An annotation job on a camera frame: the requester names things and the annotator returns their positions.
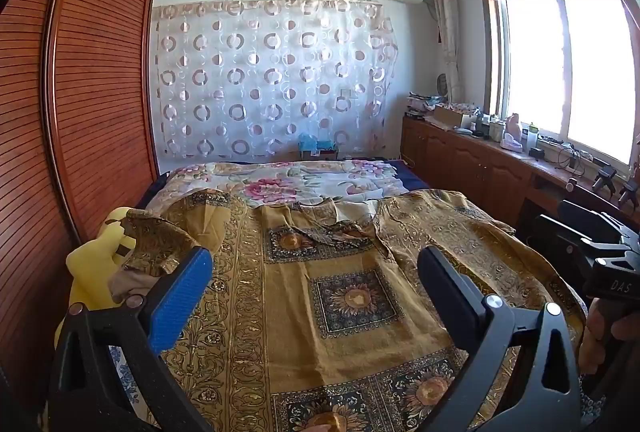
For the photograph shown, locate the wooden slatted wardrobe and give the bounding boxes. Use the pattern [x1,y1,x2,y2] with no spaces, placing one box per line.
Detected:
[0,0,163,413]

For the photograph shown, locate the beige window curtain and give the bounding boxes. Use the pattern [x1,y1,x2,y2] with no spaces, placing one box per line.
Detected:
[429,0,468,105]

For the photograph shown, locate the blue plastic item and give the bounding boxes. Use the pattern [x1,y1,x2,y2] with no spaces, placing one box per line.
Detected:
[298,135,338,160]

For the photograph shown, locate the black small tripod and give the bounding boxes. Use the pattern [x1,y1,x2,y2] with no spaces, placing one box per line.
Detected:
[592,166,618,197]
[617,179,640,213]

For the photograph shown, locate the white power strip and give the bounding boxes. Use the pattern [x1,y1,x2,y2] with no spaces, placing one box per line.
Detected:
[542,137,597,170]

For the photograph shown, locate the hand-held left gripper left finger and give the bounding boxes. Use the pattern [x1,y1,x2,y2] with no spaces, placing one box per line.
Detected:
[47,246,216,432]

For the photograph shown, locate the sheer circle-patterned curtain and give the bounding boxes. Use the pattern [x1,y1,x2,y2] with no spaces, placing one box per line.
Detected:
[150,0,401,163]

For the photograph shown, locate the long wooden cabinet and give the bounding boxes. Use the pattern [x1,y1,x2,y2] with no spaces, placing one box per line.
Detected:
[400,114,640,237]

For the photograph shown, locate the yellow plush toy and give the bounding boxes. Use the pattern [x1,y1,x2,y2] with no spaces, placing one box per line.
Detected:
[55,207,138,353]

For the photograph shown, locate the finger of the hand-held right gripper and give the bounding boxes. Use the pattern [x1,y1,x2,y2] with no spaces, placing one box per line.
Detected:
[531,214,603,273]

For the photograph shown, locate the blue floral bedspread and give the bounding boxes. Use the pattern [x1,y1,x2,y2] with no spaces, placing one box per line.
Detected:
[107,344,151,423]

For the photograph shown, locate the golden patterned shirt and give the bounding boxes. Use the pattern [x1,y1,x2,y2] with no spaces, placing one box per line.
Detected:
[120,189,588,432]

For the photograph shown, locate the cardboard box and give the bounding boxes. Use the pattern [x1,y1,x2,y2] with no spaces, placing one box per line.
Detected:
[432,104,476,130]

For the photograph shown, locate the person's right hand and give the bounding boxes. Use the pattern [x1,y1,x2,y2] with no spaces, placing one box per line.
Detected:
[580,297,640,375]

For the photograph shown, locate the pink floral blanket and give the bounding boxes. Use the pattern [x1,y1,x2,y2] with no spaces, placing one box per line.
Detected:
[145,161,416,217]

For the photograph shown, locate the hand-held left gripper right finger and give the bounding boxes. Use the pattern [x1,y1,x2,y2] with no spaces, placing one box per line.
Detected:
[416,246,583,432]

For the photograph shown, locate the wooden framed window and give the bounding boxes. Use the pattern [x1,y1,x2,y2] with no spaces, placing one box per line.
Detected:
[477,0,640,173]

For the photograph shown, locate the navy bed sheet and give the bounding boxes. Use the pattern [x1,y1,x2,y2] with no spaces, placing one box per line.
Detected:
[390,159,432,193]

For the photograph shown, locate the pink tissue holder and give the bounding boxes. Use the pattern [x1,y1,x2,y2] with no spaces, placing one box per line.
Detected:
[500,113,524,155]

